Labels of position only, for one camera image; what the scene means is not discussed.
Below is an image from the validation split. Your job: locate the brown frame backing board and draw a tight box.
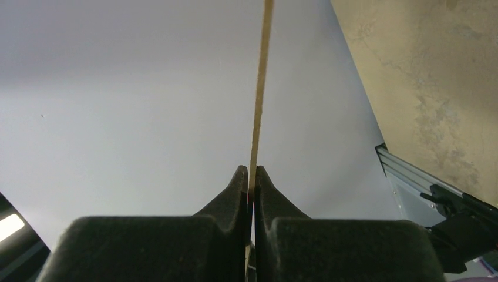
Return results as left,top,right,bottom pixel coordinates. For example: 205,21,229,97
244,0,274,273

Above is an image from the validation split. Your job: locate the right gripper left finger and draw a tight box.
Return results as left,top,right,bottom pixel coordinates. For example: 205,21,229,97
39,166,248,281

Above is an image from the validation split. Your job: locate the aluminium rail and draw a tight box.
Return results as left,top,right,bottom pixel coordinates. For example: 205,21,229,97
375,144,462,227

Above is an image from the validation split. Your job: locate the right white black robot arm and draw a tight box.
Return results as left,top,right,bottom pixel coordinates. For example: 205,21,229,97
1,166,445,281

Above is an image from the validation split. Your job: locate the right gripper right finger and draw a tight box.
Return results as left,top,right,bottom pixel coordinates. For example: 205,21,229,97
254,166,445,281

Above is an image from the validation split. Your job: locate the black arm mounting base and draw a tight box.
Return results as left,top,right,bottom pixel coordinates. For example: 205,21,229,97
420,184,497,274

